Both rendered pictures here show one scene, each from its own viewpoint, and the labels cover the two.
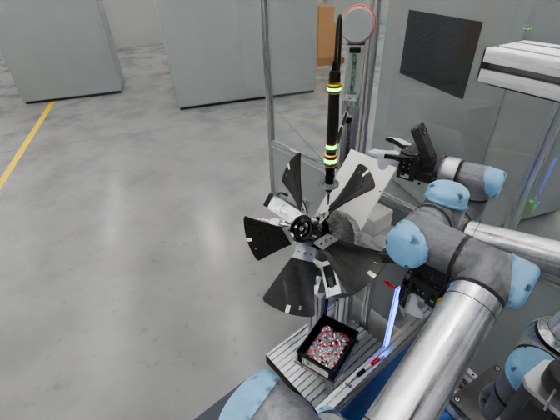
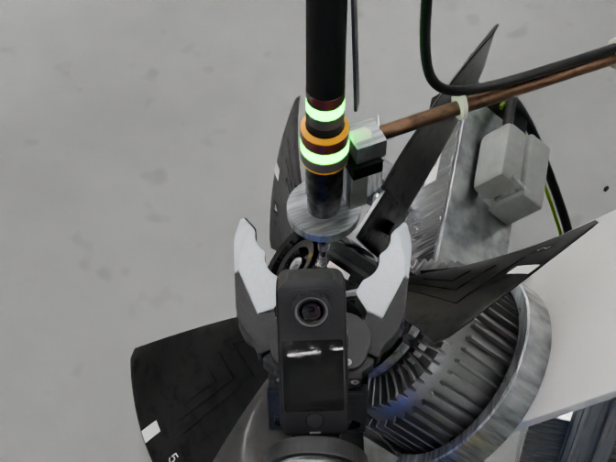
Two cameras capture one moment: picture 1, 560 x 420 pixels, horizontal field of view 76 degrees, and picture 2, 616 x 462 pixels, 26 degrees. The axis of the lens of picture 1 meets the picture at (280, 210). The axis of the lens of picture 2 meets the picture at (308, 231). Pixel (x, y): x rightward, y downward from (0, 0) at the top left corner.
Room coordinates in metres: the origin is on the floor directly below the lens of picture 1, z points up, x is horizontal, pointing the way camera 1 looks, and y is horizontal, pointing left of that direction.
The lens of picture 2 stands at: (0.62, -0.77, 2.46)
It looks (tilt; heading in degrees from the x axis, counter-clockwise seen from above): 53 degrees down; 50
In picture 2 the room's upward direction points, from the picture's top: straight up
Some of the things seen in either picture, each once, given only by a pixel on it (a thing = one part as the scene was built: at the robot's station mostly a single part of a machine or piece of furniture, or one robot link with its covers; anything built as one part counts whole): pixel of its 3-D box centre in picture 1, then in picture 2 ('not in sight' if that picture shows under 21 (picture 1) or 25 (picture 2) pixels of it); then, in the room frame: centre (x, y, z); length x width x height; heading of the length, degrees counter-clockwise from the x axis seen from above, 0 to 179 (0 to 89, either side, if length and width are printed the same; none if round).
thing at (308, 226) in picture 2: (330, 172); (334, 177); (1.14, -0.19, 1.50); 0.09 x 0.07 x 0.10; 163
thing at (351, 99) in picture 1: (349, 104); not in sight; (1.73, -0.36, 1.54); 0.10 x 0.07 x 0.08; 163
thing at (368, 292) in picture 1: (369, 288); not in sight; (1.56, -0.54, 0.42); 0.04 x 0.04 x 0.83; 38
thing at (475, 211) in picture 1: (466, 212); not in sight; (0.81, -0.52, 1.54); 0.11 x 0.08 x 0.11; 132
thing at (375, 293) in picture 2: (397, 148); (389, 288); (1.03, -0.38, 1.64); 0.09 x 0.03 x 0.06; 20
